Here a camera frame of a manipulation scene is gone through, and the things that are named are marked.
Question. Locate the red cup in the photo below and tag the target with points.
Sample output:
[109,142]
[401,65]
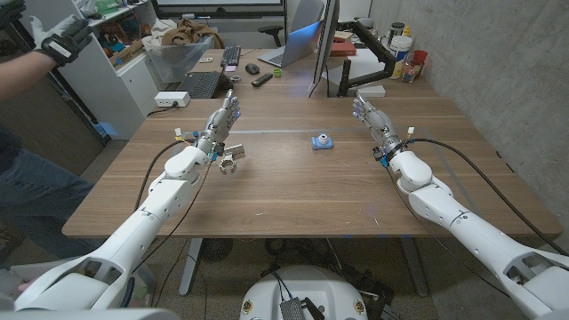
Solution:
[420,57]

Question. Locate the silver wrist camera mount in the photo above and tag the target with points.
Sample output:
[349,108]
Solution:
[231,157]

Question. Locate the pink soft object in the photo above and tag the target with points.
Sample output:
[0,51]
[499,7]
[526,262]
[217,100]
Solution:
[24,284]

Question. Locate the computer monitor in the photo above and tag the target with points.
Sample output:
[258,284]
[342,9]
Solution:
[326,40]

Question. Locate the small green cup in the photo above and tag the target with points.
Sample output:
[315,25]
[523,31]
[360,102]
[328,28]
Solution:
[277,72]

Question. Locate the white shelf cabinet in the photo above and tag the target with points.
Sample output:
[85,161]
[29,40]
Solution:
[111,93]

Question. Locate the white plastic tub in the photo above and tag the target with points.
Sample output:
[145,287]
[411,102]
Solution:
[401,48]

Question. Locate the yellow bottle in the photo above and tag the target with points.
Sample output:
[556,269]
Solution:
[406,31]

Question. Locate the bare person forearm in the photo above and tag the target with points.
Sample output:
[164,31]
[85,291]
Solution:
[18,73]

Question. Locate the black office chair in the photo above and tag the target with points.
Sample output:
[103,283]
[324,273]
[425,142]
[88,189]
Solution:
[271,31]

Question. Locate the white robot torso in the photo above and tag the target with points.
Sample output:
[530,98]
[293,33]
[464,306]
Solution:
[306,284]

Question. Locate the wall whiteboard screen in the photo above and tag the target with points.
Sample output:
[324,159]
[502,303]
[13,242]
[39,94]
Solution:
[218,9]

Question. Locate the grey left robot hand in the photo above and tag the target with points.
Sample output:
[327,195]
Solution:
[218,126]

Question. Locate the clear plastic bin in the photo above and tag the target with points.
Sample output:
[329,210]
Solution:
[178,60]

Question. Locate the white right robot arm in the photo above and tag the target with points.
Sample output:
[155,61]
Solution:
[471,231]

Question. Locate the pink sticky note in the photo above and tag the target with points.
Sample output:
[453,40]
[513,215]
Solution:
[230,68]

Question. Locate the brown cloth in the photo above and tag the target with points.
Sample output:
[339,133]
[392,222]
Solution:
[189,33]

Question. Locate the black remote control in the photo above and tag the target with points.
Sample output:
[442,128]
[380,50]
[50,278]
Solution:
[262,80]

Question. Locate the black and white gloved hand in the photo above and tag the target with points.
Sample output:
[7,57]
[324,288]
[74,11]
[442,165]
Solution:
[62,42]

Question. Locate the black round fan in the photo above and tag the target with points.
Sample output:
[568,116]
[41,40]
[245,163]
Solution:
[216,249]

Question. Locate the white cloth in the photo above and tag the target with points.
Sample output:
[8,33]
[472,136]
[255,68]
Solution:
[155,33]

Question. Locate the flat white box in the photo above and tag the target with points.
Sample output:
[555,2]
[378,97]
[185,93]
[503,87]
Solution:
[370,91]

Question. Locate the cardboard box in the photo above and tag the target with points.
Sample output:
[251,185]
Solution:
[126,54]

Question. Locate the red book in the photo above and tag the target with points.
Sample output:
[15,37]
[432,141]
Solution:
[342,49]

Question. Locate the silver laptop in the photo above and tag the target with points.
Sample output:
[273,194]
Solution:
[300,44]

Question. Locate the white power strip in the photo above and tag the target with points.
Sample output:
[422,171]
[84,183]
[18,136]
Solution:
[171,98]

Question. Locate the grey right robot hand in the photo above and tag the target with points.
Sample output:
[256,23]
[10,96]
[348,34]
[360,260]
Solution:
[378,126]

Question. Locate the dark lidded jar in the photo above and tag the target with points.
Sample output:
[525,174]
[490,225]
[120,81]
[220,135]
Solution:
[395,30]

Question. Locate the blue toy camera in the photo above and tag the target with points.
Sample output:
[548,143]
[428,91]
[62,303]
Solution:
[322,142]

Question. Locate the small white device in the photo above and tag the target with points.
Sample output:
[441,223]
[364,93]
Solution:
[205,59]

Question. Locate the clear glass container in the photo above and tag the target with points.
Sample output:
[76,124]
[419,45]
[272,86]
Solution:
[411,73]

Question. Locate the black computer mouse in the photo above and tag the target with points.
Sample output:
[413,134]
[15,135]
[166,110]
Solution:
[252,68]

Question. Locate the blue jeans leg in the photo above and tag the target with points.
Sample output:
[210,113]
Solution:
[40,200]

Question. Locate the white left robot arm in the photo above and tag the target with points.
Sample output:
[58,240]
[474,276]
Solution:
[151,222]

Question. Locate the grey finned electronics box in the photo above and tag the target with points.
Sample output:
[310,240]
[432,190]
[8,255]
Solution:
[292,309]

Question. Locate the grey table leg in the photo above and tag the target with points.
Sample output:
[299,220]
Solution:
[190,266]
[413,266]

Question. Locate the small black keyboard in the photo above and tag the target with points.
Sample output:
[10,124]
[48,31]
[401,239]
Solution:
[230,56]

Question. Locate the white desk pad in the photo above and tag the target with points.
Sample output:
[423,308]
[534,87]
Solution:
[364,66]

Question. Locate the dark gloved person hand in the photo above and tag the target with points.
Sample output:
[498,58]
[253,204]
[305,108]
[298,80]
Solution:
[10,11]

